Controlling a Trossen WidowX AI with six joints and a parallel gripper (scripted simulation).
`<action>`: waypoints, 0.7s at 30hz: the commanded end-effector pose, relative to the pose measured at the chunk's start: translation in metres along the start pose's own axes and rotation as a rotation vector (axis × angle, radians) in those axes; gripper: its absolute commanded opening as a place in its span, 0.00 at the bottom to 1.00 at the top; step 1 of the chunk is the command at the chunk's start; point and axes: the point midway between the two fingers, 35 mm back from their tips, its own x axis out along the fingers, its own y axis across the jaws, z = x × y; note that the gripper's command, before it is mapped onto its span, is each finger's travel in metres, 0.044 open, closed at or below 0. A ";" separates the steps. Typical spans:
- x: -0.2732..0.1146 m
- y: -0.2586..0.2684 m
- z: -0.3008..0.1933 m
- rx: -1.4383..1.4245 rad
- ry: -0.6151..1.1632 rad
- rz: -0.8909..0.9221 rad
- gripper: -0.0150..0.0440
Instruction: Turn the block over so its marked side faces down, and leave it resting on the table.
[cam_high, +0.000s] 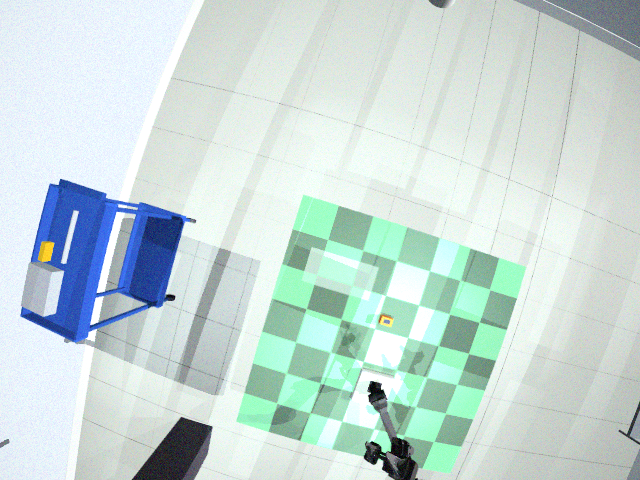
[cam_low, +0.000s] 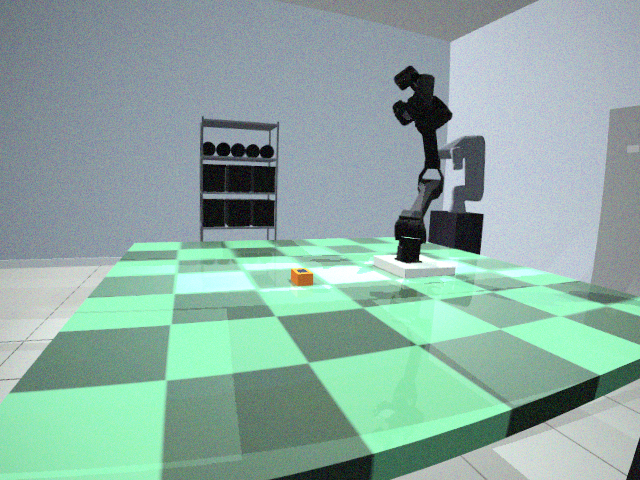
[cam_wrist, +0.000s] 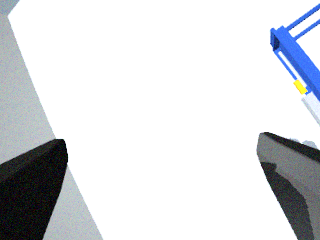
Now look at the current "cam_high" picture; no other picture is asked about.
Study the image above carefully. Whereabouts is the orange block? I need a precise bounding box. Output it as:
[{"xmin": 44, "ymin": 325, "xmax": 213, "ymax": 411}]
[{"xmin": 378, "ymin": 314, "xmax": 393, "ymax": 326}]

